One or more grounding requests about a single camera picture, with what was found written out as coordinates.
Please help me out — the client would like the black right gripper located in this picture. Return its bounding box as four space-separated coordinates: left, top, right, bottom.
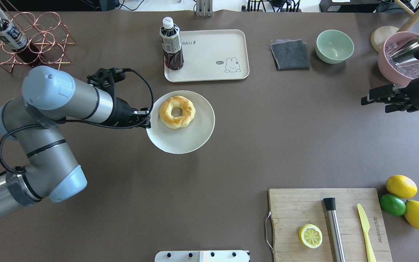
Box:
361 78 419 113

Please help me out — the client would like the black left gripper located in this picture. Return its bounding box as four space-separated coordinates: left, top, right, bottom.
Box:
108 98 151 129

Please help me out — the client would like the white round plate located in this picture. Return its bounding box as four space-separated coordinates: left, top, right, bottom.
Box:
146 91 216 154

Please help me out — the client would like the glazed ring donut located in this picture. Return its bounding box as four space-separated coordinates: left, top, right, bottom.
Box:
159 96 196 129

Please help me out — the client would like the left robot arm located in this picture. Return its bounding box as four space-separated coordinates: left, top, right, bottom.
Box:
0 66 152 219

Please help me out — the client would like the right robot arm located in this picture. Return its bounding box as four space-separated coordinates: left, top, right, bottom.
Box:
360 78 419 113

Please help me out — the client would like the dark tea bottle on tray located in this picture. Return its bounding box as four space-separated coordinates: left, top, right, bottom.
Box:
159 17 184 70

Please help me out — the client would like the cream rabbit tray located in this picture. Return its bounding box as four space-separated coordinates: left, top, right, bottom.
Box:
164 29 250 83

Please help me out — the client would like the pink ice bowl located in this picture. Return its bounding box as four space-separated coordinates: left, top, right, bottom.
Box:
378 32 419 85

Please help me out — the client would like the metal ice scoop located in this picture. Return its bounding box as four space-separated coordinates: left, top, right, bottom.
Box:
389 36 419 67

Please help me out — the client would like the round wooden coaster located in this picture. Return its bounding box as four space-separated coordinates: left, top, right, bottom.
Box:
370 25 399 53

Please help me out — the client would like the green ceramic bowl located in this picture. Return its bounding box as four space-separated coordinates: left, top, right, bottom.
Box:
315 29 355 64

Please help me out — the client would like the upper yellow lemon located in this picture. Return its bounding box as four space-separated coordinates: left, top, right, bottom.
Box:
386 175 418 199

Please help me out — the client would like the green lime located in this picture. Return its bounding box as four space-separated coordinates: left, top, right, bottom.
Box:
379 194 406 216

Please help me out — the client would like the grey folded cloth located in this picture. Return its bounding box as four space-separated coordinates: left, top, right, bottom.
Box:
270 39 311 70

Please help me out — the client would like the steel muddler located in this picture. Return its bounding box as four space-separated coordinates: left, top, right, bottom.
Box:
323 197 346 262

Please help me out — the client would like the yellow plastic knife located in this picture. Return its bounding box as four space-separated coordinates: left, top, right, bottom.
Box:
356 203 377 262

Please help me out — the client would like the metal clamp at table edge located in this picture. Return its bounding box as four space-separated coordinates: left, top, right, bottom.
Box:
195 0 214 17

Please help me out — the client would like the wooden cutting board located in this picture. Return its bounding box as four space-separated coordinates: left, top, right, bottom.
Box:
269 188 392 262

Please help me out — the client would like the half lemon slice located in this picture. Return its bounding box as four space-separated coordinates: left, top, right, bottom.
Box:
298 223 323 249

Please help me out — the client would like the dark bottle in rack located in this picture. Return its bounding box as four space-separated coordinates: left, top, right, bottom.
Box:
0 16 44 67

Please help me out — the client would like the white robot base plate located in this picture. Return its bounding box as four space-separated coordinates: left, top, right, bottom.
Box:
154 249 251 262

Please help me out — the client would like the copper wire bottle rack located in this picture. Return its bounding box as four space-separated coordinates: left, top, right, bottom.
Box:
0 0 76 73

